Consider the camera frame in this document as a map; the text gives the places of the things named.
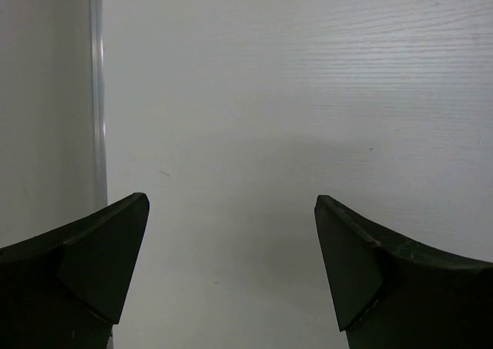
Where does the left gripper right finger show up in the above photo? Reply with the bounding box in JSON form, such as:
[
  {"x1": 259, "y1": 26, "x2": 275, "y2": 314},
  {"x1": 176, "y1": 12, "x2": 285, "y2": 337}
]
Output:
[{"x1": 314, "y1": 195, "x2": 492, "y2": 349}]

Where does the left aluminium rail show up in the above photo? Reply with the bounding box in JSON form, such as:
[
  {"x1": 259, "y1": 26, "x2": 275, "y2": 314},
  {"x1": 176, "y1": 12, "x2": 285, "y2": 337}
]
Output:
[{"x1": 89, "y1": 0, "x2": 108, "y2": 209}]

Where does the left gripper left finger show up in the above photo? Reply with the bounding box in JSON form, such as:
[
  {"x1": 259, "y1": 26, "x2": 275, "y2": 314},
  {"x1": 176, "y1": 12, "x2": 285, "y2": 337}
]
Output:
[{"x1": 1, "y1": 193, "x2": 149, "y2": 348}]

